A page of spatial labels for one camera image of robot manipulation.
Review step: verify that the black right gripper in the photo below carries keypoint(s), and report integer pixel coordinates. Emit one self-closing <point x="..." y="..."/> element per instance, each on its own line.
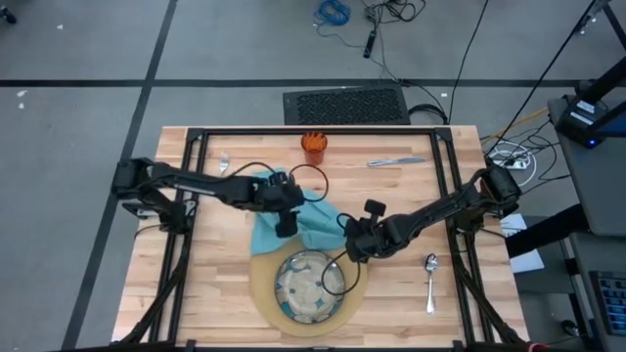
<point x="374" y="239"/>

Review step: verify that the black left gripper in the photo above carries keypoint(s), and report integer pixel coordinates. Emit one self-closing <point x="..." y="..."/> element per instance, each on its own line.
<point x="279" y="198"/>

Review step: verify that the teal cloth napkin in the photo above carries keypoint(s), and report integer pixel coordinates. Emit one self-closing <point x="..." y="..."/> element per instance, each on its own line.
<point x="318" y="222"/>

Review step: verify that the silver knife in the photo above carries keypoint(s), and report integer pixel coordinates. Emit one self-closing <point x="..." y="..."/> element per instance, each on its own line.
<point x="391" y="162"/>

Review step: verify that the silver fork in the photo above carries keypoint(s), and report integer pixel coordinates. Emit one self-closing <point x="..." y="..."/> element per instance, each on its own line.
<point x="224" y="163"/>

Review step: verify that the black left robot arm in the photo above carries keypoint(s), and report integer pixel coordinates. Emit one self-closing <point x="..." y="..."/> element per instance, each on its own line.
<point x="195" y="183"/>

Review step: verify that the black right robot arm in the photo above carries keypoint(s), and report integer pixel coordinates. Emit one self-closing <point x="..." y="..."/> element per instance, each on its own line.
<point x="450" y="205"/>

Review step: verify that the round woven tan placemat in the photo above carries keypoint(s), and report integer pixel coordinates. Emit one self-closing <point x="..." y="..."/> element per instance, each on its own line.
<point x="261" y="293"/>

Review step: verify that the silver spoon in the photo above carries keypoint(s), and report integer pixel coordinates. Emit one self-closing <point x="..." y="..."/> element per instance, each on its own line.
<point x="430" y="288"/>

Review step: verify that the black perforated floor mat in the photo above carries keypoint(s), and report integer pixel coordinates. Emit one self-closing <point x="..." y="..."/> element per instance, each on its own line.
<point x="347" y="105"/>

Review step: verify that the white paper sheet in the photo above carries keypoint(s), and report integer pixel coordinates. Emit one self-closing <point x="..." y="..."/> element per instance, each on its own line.
<point x="528" y="254"/>

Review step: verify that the white power strip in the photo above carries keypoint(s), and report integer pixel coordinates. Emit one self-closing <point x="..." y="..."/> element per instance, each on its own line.
<point x="511" y="163"/>

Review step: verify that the black metal beam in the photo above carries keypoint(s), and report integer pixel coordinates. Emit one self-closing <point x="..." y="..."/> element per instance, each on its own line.
<point x="604" y="78"/>
<point x="548" y="232"/>

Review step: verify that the black power strip bar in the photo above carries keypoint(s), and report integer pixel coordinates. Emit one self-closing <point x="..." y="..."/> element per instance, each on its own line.
<point x="370" y="44"/>

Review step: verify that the grey equipment cart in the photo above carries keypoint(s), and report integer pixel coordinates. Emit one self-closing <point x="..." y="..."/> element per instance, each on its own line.
<point x="596" y="186"/>

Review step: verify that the black box with blue light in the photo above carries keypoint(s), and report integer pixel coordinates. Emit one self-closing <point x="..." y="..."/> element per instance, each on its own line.
<point x="582" y="119"/>

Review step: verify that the keyboard with blue keys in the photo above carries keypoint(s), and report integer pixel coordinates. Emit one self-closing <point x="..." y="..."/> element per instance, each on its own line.
<point x="613" y="300"/>

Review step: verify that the black caster wheel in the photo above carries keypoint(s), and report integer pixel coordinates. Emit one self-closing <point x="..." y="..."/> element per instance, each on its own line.
<point x="7" y="14"/>

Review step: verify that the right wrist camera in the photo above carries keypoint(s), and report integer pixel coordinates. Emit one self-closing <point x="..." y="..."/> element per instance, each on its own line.
<point x="375" y="209"/>

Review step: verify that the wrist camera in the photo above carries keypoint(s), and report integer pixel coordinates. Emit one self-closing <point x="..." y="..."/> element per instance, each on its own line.
<point x="281" y="178"/>
<point x="375" y="209"/>

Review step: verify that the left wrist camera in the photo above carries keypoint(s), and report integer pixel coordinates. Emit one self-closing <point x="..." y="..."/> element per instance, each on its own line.
<point x="281" y="178"/>

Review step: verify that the black aluminium table frame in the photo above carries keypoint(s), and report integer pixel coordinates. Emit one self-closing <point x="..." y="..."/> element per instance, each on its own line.
<point x="318" y="131"/>

